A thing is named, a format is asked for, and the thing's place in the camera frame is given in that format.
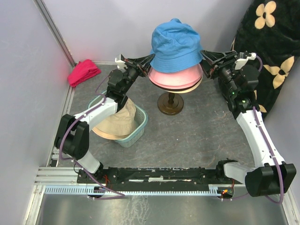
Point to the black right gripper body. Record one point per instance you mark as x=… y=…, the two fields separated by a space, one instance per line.
x=224 y=71

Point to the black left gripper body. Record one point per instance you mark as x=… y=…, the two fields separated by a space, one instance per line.
x=134 y=70

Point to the pink bucket hat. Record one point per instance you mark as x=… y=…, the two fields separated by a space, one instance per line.
x=186 y=76
x=173 y=87

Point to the blue bucket hat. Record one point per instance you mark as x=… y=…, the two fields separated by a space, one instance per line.
x=176 y=46

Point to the beige bottom hat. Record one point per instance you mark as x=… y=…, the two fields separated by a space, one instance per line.
x=118 y=126

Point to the light blue plastic basket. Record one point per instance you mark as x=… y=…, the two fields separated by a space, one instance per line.
x=141 y=119

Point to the cream bucket hat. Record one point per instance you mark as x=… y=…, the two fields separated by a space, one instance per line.
x=187 y=90

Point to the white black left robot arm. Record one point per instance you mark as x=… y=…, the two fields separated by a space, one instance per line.
x=72 y=137

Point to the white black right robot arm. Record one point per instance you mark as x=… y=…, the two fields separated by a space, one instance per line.
x=237 y=76

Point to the brown round wooden stand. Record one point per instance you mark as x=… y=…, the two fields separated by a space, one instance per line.
x=170 y=103

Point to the magenta hat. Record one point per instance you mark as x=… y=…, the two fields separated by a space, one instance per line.
x=83 y=71

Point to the black floral blanket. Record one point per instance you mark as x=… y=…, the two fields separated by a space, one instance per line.
x=271 y=29

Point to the aluminium corner profile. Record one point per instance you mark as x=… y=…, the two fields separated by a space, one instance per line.
x=54 y=30

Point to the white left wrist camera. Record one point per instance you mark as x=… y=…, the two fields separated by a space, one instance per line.
x=120 y=62

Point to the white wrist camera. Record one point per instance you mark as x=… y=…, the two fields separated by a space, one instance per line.
x=120 y=62
x=243 y=58

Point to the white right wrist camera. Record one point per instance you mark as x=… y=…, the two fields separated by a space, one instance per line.
x=243 y=58

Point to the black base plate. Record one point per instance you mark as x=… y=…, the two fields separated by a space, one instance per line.
x=113 y=176

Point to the light blue cable duct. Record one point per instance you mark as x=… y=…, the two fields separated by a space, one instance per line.
x=153 y=188

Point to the aluminium rail frame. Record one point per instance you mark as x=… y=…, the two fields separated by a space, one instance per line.
x=203 y=133

